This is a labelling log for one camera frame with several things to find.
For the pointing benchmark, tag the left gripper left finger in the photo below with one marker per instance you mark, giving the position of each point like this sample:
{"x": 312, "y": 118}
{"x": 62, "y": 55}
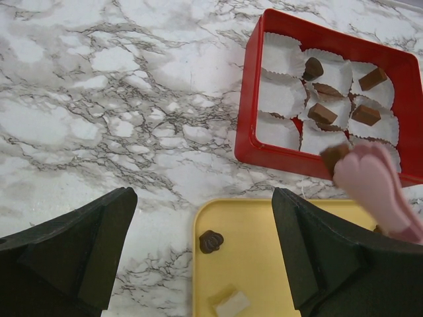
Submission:
{"x": 67, "y": 266}

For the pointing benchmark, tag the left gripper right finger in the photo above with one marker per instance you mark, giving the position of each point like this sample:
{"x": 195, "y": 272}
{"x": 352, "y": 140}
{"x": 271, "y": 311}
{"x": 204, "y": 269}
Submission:
{"x": 337, "y": 268}

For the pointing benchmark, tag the white chocolate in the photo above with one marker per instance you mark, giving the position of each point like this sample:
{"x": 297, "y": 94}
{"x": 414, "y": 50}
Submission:
{"x": 229, "y": 302}

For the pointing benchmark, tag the pink silicone tongs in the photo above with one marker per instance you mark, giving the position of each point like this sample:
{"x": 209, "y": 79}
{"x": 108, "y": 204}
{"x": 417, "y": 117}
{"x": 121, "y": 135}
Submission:
{"x": 368, "y": 176}

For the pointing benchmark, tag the brown bar chocolate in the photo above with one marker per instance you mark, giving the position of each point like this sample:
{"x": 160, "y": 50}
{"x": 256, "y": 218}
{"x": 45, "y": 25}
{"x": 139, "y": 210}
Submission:
{"x": 331, "y": 155}

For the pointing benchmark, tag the dark heart chocolate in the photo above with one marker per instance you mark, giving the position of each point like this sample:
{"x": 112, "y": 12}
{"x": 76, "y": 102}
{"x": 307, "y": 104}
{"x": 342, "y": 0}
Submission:
{"x": 313, "y": 69}

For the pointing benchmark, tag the red chocolate box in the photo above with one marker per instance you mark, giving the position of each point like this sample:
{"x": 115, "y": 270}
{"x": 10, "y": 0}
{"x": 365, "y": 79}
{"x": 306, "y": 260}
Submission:
{"x": 401, "y": 67}

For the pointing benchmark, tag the dark round chocolate left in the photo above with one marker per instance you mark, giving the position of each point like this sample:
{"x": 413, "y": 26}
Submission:
{"x": 210, "y": 241}

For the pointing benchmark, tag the yellow tray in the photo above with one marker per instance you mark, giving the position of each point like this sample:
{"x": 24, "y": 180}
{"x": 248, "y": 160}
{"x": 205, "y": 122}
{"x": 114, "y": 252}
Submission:
{"x": 249, "y": 259}

